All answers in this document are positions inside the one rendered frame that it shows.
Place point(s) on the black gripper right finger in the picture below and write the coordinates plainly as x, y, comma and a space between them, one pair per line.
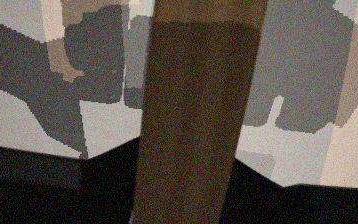
251, 198

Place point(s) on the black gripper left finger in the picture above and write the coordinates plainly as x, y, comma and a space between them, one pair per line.
99, 190

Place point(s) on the dark brown wooden board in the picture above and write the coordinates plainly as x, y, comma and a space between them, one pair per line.
200, 67

